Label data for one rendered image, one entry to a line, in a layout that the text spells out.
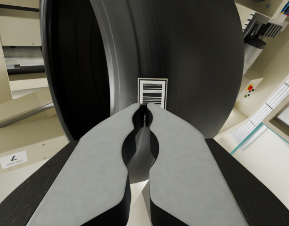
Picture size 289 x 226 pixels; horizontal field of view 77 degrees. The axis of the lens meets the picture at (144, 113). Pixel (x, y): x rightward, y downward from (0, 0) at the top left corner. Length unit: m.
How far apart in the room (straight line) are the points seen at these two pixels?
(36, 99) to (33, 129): 0.13
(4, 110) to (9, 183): 2.24
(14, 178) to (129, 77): 2.99
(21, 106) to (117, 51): 0.75
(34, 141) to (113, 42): 0.70
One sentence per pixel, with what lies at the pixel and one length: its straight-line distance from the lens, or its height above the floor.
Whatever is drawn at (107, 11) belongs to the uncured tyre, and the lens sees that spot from 0.29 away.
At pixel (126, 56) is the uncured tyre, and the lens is 0.26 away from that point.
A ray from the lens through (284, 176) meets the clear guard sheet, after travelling 0.94.
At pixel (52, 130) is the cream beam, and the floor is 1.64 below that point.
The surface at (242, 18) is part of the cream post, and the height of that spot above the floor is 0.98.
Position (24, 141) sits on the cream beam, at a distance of 0.92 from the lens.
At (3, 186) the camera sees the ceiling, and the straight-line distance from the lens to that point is 3.16.
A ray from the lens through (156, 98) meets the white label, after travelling 0.25.
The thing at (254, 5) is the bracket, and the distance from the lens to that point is 0.58.
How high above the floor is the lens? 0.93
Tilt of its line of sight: 39 degrees up
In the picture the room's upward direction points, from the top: 158 degrees counter-clockwise
